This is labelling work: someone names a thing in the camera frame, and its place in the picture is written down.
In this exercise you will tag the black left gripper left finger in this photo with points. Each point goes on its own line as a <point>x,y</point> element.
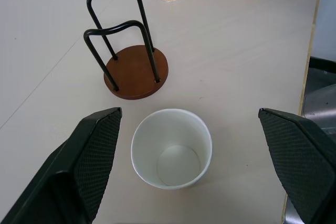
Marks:
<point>86,161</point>

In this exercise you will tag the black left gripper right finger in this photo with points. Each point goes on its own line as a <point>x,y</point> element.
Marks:
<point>302,161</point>

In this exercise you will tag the paper cup with white inside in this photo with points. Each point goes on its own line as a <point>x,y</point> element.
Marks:
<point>172,150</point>

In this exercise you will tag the dark grey chair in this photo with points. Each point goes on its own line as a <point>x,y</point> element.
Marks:
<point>319,98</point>

